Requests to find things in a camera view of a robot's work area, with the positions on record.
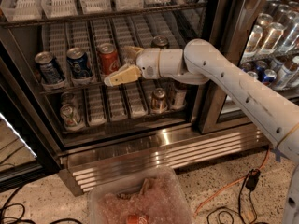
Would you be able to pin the blue pepsi can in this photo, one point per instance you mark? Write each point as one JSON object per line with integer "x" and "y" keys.
{"x": 79, "y": 64}
{"x": 49, "y": 68}

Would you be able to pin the red coke can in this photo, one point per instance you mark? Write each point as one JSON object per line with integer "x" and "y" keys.
{"x": 108, "y": 57}

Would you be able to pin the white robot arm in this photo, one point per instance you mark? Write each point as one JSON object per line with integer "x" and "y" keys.
{"x": 199, "y": 62}

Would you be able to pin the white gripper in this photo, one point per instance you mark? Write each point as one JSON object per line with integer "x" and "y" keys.
{"x": 148, "y": 62}

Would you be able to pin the black power adapter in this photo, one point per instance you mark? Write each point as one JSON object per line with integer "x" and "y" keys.
{"x": 253, "y": 179}

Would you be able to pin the green white can rear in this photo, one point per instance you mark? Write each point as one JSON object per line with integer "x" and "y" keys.
{"x": 69, "y": 98}

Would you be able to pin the steel fridge base grille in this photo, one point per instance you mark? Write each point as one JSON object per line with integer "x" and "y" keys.
{"x": 86, "y": 168}

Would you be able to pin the blue pepsi can left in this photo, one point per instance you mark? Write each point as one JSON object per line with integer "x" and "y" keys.
{"x": 49, "y": 68}

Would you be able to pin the blue tape cross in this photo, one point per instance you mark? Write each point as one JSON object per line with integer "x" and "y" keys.
{"x": 278, "y": 155}

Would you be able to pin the coke can in bin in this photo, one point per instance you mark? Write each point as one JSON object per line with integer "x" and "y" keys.
{"x": 137, "y": 219}

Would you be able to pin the clear plastic bin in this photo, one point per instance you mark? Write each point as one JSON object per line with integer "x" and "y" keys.
{"x": 154, "y": 193}

